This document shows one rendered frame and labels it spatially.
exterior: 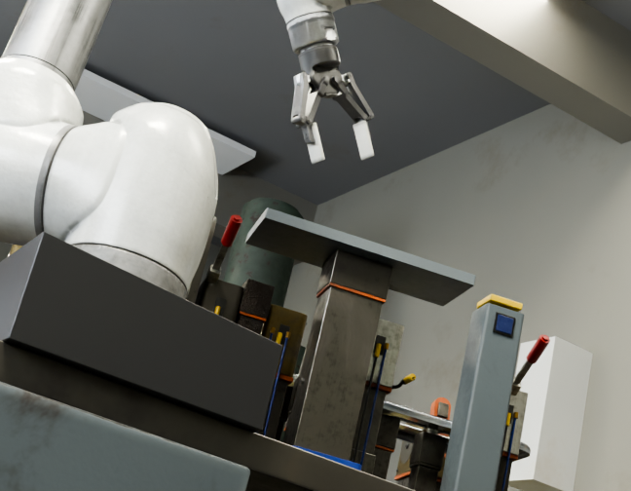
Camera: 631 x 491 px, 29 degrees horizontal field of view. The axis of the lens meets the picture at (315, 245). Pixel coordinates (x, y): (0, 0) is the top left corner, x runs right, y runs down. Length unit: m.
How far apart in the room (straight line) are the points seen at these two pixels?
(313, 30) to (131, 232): 0.98
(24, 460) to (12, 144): 0.42
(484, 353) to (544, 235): 3.70
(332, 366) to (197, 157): 0.61
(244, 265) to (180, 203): 4.85
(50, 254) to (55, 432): 0.18
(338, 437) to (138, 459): 0.72
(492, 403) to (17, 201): 0.92
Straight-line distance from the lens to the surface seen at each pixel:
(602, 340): 5.18
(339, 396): 1.94
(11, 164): 1.46
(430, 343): 6.14
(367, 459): 2.11
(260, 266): 6.23
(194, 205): 1.42
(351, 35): 5.92
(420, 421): 2.34
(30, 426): 1.22
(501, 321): 2.07
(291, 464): 1.35
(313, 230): 1.96
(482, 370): 2.04
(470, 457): 2.00
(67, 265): 1.25
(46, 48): 1.58
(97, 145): 1.44
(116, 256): 1.37
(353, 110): 2.33
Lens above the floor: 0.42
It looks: 21 degrees up
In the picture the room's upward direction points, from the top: 13 degrees clockwise
